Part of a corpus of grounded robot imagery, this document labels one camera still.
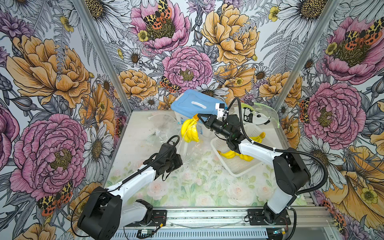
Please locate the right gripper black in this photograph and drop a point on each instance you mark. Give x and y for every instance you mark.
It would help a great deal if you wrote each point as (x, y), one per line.
(210, 121)

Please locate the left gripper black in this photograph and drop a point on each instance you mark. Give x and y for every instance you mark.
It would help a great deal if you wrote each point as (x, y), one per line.
(178, 163)

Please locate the banana with white wrap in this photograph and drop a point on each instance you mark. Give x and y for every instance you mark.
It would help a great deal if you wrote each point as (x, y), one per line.
(189, 130)

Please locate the panda zip-top bag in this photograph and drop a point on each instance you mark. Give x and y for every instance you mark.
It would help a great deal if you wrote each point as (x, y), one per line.
(256, 114)

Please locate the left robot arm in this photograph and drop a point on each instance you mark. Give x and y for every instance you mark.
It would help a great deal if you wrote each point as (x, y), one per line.
(104, 211)

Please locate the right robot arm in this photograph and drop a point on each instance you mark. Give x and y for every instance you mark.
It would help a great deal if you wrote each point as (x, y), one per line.
(290, 170)

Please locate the blue lid storage box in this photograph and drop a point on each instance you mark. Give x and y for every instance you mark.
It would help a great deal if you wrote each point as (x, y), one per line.
(191, 103)

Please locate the white plastic basket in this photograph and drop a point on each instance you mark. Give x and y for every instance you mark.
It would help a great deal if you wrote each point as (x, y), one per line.
(238, 167)

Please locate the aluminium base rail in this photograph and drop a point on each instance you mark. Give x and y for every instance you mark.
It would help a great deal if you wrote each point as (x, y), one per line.
(231, 223)

